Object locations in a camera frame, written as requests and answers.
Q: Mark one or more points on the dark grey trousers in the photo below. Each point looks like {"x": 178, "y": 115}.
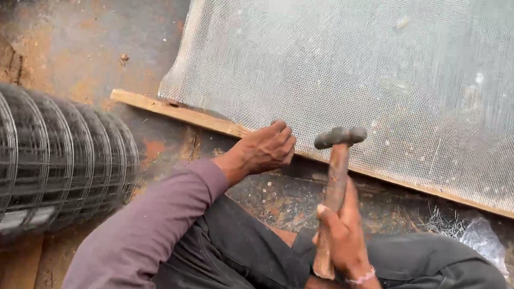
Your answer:
{"x": 430, "y": 288}

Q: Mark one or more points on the clear plastic bag of nails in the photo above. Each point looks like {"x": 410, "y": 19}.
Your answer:
{"x": 476, "y": 235}

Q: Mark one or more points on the person's left hand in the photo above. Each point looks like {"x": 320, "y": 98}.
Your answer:
{"x": 259, "y": 149}

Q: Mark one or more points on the long wooden strip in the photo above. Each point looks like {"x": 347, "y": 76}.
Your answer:
{"x": 201, "y": 118}

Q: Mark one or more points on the person's right hand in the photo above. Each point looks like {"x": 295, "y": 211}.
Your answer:
{"x": 345, "y": 241}

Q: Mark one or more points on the person's left fingers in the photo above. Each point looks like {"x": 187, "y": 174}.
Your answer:
{"x": 284, "y": 143}

